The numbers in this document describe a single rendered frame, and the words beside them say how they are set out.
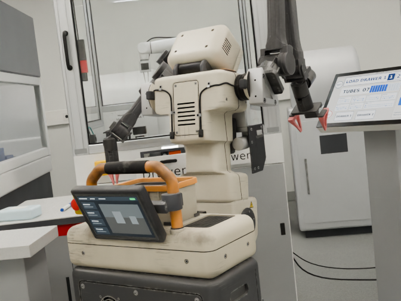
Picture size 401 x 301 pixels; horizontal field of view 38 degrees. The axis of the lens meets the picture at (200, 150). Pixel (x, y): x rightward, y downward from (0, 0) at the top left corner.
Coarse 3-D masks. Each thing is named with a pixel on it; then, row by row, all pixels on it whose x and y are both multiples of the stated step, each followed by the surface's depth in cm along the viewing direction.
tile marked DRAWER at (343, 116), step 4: (340, 112) 267; (344, 112) 265; (348, 112) 263; (352, 112) 262; (336, 116) 267; (340, 116) 265; (344, 116) 264; (348, 116) 262; (352, 116) 261; (336, 120) 266; (340, 120) 264; (344, 120) 262
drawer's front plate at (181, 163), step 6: (156, 156) 251; (162, 156) 251; (168, 156) 251; (174, 156) 251; (180, 156) 251; (174, 162) 251; (180, 162) 252; (174, 168) 252; (180, 168) 252; (138, 174) 251; (144, 174) 252; (150, 174) 252; (156, 174) 252; (180, 174) 252
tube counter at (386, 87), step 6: (378, 84) 261; (384, 84) 258; (390, 84) 256; (396, 84) 254; (366, 90) 264; (372, 90) 261; (378, 90) 259; (384, 90) 256; (390, 90) 254; (396, 90) 252
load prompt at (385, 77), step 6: (390, 72) 260; (396, 72) 258; (348, 78) 276; (354, 78) 273; (360, 78) 270; (366, 78) 268; (372, 78) 265; (378, 78) 263; (384, 78) 260; (390, 78) 258; (396, 78) 256; (348, 84) 273; (354, 84) 271; (360, 84) 268
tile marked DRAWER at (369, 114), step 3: (357, 111) 260; (360, 111) 259; (363, 111) 258; (366, 111) 257; (369, 111) 255; (372, 111) 254; (375, 111) 253; (357, 114) 259; (360, 114) 258; (363, 114) 257; (366, 114) 256; (369, 114) 255; (372, 114) 253; (357, 117) 258; (360, 117) 257; (363, 117) 256; (366, 117) 255; (369, 117) 254; (372, 117) 252
